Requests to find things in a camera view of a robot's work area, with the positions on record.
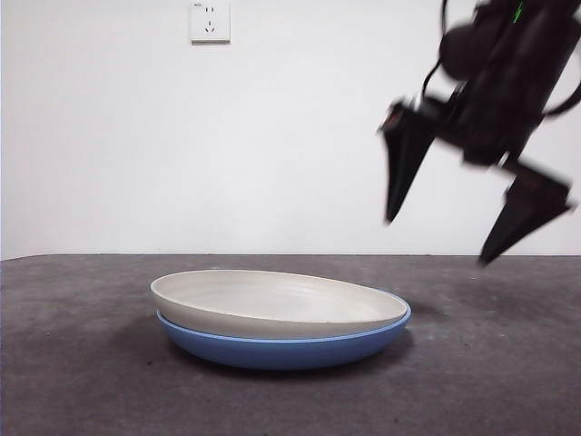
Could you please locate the thin black cable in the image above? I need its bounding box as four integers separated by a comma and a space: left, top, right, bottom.
539, 88, 581, 117

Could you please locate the white round plate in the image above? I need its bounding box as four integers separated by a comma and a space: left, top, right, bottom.
150, 269, 407, 340

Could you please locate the blue round plate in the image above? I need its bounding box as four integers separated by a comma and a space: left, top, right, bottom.
155, 303, 413, 372

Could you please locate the white wall socket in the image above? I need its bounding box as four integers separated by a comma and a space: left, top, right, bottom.
190, 1, 231, 45

